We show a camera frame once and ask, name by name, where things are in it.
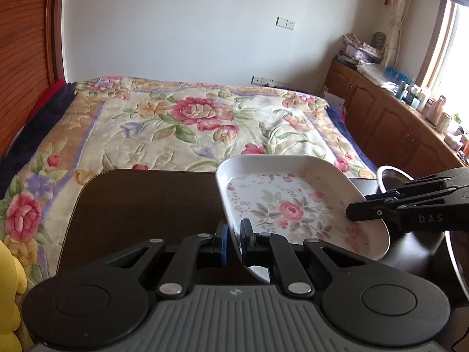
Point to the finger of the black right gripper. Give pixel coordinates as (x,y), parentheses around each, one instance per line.
(372,207)

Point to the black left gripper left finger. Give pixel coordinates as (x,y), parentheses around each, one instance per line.
(170,272)

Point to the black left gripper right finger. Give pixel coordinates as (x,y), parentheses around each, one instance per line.
(292,267)

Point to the large steel bowl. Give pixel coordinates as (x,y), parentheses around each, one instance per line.
(389,178)

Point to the floral square plate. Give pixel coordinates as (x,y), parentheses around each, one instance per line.
(298,197)

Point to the wooden cabinet row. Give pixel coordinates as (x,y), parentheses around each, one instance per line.
(385,129)

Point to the pink bottle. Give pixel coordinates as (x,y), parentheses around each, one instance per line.
(435,110)

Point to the clear plastic bag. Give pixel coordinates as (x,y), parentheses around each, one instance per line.
(374,73)

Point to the white paper box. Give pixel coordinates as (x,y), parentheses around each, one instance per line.
(335,101)

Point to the floral bed quilt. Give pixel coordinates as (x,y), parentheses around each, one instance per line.
(118,122)

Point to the stack of floral boxes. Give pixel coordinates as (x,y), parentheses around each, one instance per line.
(355,52)

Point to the yellow plush toy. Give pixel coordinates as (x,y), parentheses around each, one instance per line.
(13,282)

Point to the dark blue blanket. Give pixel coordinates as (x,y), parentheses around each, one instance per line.
(32,134)

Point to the red cloth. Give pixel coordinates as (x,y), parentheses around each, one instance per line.
(45,97)

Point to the beige patterned curtain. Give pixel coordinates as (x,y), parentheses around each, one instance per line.
(399,10)

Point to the wooden louvered wardrobe door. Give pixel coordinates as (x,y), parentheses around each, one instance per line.
(31,59)

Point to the white wall socket strip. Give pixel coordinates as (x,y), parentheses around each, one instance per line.
(268,82)

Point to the white wall switch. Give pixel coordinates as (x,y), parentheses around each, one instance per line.
(285,23)

